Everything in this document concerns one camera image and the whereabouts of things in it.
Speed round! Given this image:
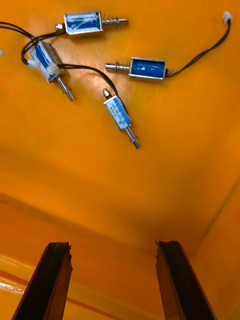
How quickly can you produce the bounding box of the metal solenoid with white-blue label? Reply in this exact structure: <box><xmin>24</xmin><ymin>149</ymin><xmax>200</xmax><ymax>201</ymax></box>
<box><xmin>57</xmin><ymin>63</ymin><xmax>142</xmax><ymax>150</ymax></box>

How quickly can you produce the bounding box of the yellow-orange plastic bin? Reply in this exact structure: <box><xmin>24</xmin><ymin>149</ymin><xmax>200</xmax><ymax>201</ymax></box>
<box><xmin>0</xmin><ymin>0</ymin><xmax>240</xmax><ymax>320</ymax></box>

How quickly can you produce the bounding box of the metal solenoid with blue label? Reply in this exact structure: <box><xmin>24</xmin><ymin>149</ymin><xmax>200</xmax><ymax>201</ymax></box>
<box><xmin>21</xmin><ymin>10</ymin><xmax>130</xmax><ymax>66</ymax></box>
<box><xmin>0</xmin><ymin>21</ymin><xmax>76</xmax><ymax>102</ymax></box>
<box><xmin>104</xmin><ymin>10</ymin><xmax>234</xmax><ymax>81</ymax></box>

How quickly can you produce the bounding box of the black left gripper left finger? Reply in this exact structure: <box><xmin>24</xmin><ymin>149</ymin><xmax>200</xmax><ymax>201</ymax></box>
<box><xmin>11</xmin><ymin>241</ymin><xmax>74</xmax><ymax>320</ymax></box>

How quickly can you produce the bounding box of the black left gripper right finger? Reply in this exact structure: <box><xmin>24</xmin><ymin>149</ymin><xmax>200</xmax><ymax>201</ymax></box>
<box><xmin>154</xmin><ymin>240</ymin><xmax>217</xmax><ymax>320</ymax></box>

